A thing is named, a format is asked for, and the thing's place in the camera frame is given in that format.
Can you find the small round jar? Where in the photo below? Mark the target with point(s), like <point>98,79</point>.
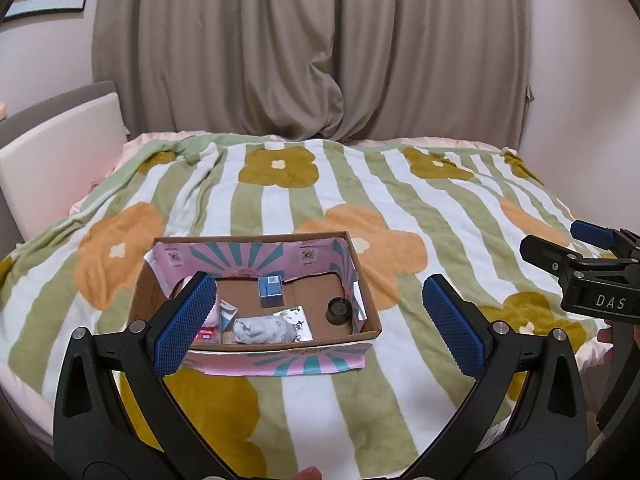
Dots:
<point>335,311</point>

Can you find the small white box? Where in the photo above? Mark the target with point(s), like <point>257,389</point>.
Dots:
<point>227,314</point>

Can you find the person's right hand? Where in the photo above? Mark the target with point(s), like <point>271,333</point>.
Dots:
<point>607,342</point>

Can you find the clear packet with red print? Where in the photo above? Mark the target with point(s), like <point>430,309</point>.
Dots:
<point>209,334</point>

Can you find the cardboard box with pink lining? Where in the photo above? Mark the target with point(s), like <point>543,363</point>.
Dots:
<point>320,292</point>

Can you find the white patterned cloth bundle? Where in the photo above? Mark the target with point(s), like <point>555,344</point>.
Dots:
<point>262,331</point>

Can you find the small blue box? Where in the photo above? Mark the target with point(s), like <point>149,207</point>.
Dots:
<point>271,292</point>

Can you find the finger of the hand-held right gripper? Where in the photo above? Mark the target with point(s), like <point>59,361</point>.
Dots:
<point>545,255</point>
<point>590,232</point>

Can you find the green striped floral blanket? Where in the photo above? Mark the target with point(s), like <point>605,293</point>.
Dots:
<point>320,200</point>

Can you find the beige curtain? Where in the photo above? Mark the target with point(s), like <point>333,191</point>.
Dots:
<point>300,45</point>

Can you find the pink bed quilt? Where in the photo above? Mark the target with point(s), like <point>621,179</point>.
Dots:
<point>150,139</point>

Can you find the person's left hand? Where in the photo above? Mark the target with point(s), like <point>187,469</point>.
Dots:
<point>309,467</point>

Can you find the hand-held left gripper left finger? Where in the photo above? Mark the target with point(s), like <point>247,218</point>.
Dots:
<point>185,325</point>

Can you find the pink socks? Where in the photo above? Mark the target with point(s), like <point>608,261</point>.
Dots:
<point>211,316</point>

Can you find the white padded headboard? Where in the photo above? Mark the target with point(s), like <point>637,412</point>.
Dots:
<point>55,160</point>

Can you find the silver patterned packet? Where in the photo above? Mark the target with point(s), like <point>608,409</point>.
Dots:
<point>299,320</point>

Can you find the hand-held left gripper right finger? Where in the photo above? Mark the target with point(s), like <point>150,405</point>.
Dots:
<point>452,335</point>

